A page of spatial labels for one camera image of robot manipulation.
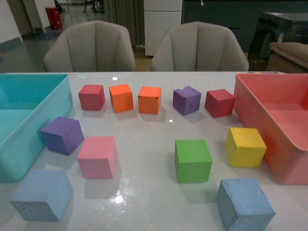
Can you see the orange foam block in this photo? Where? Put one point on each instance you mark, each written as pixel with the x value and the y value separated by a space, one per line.
pixel 121 98
pixel 149 100

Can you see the left orange foam block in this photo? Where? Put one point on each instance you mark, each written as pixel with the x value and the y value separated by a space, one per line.
pixel 121 98

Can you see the right orange foam block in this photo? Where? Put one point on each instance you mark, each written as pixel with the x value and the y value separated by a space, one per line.
pixel 149 100

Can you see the white cabinet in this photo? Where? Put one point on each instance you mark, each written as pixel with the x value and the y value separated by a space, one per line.
pixel 159 16

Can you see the left red foam block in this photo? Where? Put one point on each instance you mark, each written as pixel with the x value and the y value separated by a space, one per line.
pixel 92 97

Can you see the right red foam block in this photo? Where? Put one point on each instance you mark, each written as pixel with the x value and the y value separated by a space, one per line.
pixel 219 103

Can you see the red bin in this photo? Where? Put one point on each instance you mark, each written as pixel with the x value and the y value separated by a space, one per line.
pixel 54 17

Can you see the pink foam block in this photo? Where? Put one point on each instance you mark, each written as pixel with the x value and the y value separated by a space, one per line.
pixel 97 158

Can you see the yellow foam block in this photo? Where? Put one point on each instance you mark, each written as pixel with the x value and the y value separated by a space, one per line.
pixel 245 147

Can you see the green foam block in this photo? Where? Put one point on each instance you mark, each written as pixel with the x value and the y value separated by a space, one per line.
pixel 193 161

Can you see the beige chair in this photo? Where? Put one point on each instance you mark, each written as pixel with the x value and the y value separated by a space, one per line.
pixel 200 47
pixel 95 46

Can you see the right purple foam block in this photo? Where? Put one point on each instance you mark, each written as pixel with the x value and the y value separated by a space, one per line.
pixel 187 100

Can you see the left beige chair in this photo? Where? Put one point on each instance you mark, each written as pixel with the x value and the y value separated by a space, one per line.
pixel 95 46

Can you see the red foam block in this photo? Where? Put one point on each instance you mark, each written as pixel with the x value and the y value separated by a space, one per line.
pixel 219 103
pixel 92 97

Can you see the tan cushioned seat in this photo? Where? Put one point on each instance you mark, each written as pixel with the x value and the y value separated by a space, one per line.
pixel 288 57

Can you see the teal plastic bin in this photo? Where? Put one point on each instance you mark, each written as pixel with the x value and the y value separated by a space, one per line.
pixel 28 102

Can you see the light blue foam block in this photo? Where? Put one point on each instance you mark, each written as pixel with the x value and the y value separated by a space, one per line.
pixel 43 195
pixel 243 206

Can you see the left purple foam block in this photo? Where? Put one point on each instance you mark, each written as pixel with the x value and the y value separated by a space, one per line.
pixel 63 135

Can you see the pink plastic bin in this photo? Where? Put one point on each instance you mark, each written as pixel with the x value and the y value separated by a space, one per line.
pixel 277 106

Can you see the purple foam block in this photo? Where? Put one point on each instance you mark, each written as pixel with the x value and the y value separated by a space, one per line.
pixel 63 135
pixel 187 100

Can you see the dark grey appliance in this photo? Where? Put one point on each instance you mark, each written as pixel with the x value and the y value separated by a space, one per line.
pixel 277 27

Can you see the right beige chair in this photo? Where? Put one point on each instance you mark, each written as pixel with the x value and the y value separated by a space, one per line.
pixel 200 47

